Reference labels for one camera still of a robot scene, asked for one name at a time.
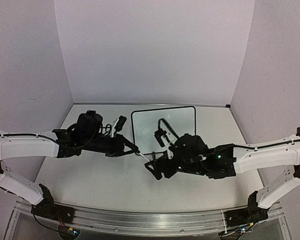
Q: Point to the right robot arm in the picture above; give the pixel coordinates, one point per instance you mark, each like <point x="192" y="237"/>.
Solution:
<point x="189" y="154"/>

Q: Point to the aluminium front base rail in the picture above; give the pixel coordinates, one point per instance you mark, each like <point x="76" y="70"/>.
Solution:
<point x="89" y="223"/>

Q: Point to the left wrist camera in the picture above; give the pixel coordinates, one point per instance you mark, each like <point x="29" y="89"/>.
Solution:
<point x="118" y="125"/>

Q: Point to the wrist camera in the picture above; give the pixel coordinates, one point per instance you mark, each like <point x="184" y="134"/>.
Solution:
<point x="158" y="134"/>
<point x="118" y="125"/>

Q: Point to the white whiteboard with black frame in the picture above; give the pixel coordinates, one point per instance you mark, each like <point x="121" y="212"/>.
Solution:
<point x="176" y="121"/>

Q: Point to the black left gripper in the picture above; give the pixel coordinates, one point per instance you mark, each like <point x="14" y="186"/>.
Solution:
<point x="118" y="146"/>

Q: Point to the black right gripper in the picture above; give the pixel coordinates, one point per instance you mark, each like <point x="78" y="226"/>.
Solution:
<point x="165" y="162"/>

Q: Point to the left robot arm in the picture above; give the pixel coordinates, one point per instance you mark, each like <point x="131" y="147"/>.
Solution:
<point x="87" y="134"/>

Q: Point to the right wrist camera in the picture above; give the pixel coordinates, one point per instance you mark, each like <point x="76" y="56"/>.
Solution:
<point x="158" y="134"/>

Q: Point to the white marker pen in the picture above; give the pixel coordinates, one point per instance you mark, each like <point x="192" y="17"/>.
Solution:
<point x="144" y="157"/>

